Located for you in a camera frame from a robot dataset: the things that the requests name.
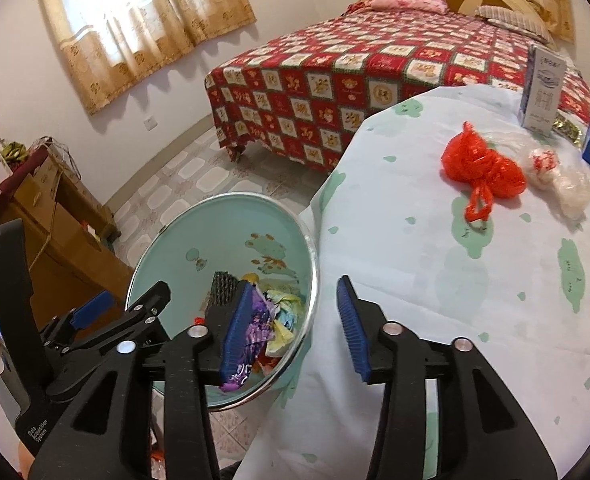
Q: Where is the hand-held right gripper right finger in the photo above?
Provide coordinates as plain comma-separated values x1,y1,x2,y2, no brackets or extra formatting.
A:
336,275,560,480

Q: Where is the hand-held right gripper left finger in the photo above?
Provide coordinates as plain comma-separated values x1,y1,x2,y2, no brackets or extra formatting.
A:
28,280,263,480

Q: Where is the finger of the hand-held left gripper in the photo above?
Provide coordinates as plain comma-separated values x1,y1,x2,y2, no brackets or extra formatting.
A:
39,290,115,356
45,281,172,403

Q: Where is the purple wrapper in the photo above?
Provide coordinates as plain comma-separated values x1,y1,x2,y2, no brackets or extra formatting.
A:
227,292,268,393

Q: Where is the black foam net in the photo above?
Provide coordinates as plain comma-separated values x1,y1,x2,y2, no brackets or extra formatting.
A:
209,271,240,306

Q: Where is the white yellow wrapper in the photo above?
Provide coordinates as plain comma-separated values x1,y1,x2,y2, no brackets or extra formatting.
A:
262,287,306,361

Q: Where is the teal bear-print enamel basin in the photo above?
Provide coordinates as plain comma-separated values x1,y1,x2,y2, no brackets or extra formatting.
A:
125,191,321,413

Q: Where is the brown wooden cabinet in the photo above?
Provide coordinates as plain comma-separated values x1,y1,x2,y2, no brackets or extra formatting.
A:
0,152,135,356

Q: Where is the white green-print tablecloth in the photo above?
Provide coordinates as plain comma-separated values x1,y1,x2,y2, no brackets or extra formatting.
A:
232,84,590,480

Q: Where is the dark red cloth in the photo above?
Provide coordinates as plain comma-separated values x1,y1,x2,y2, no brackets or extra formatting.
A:
0,152,51,196

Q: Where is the green crumpled wrapping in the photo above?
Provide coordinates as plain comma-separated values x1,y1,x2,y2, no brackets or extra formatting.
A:
0,142,28,166

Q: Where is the small knotted red plastic bag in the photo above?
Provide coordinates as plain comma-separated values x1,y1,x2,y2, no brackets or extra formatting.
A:
441,121,527,223

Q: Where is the red bear-print bedspread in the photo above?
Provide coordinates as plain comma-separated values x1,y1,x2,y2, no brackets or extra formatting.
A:
204,12,590,166

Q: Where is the white red crumpled wrapper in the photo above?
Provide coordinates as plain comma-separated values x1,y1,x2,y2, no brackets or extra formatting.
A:
529,146,560,190

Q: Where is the clear plastic bag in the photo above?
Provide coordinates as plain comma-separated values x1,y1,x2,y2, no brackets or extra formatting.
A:
485,130,590,220

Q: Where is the wide beige patterned curtain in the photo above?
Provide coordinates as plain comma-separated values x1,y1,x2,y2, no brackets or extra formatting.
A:
34,0,257,116

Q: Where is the green gold wrapper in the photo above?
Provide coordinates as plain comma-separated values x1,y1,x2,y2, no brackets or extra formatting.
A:
552,112,588,148

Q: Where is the white blue carton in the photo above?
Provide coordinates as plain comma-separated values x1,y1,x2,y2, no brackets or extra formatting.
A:
520,44,569,137

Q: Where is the pink pillow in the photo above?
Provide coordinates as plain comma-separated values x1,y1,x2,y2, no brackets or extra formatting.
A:
347,0,448,15

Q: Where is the striped pillow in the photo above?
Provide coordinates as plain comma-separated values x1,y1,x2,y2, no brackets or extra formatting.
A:
475,5,556,45

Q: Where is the narrow beige patterned curtain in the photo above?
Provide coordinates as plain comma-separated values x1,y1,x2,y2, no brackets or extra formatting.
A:
485,0,576,43

